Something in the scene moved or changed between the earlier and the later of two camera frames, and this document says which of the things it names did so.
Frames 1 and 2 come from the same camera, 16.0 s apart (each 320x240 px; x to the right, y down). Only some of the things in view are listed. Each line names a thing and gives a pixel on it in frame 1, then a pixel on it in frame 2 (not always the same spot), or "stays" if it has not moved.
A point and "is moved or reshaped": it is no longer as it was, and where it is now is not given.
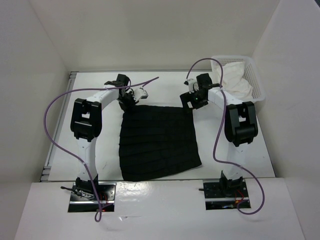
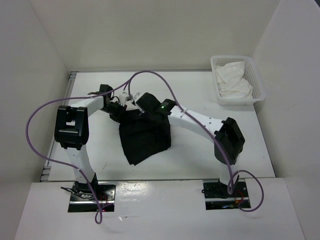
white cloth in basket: x=233 y=83 stays
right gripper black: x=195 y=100 -> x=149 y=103
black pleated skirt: x=157 y=140 is moved or reshaped
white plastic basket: x=251 y=73 stays
